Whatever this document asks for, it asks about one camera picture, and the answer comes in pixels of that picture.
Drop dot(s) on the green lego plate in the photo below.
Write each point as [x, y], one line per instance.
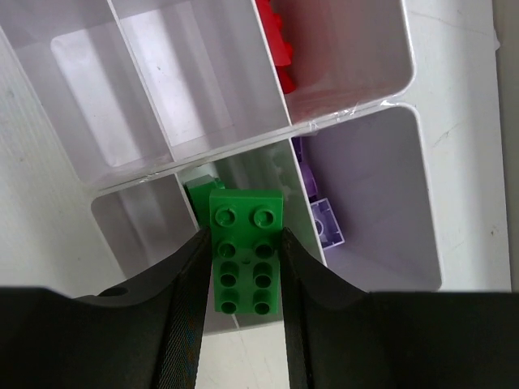
[246, 230]

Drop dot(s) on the light purple lego brick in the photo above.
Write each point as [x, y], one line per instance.
[327, 227]

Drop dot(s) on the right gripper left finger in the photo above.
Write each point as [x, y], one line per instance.
[143, 333]

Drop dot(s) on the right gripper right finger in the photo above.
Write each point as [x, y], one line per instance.
[338, 336]

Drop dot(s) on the right white divided container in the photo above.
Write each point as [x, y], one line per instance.
[370, 169]

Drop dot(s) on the red curved lego brick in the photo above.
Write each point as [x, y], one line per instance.
[281, 50]

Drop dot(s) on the white divided container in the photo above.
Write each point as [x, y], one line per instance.
[370, 169]
[128, 85]

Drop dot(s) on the dark green square lego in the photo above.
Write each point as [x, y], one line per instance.
[198, 191]

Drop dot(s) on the dark purple lego brick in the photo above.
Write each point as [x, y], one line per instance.
[307, 174]

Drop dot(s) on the left white divided container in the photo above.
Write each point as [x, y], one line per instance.
[128, 85]

